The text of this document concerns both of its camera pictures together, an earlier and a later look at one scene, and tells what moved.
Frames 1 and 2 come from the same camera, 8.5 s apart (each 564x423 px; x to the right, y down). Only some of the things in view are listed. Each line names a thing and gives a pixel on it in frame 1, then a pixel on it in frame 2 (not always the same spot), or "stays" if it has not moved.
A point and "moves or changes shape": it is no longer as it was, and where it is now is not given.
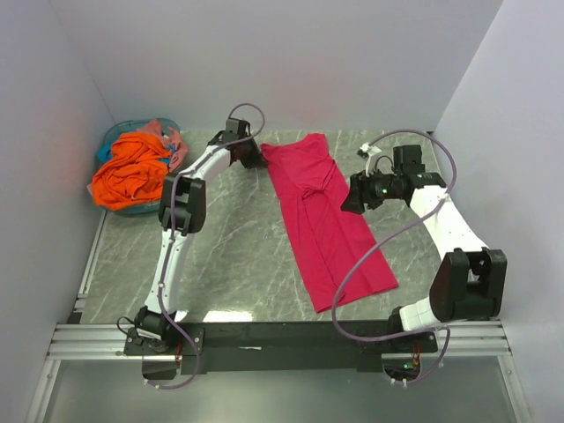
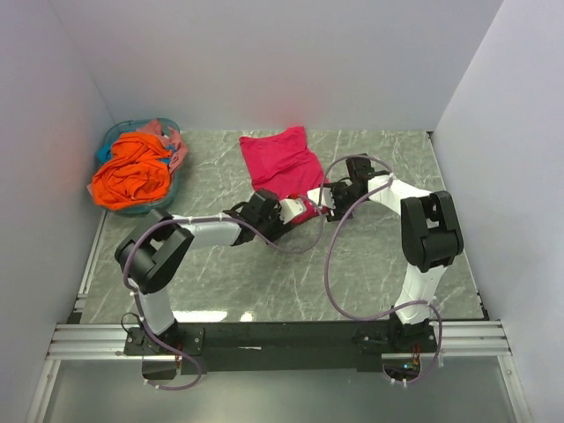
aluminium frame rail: x=106 y=342 stays
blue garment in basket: x=105 y=153 stays
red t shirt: x=327 y=239 moves or changes shape
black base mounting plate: x=281 y=345 stays
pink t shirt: x=174 y=142 stays
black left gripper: x=256 y=159 to x=272 y=233
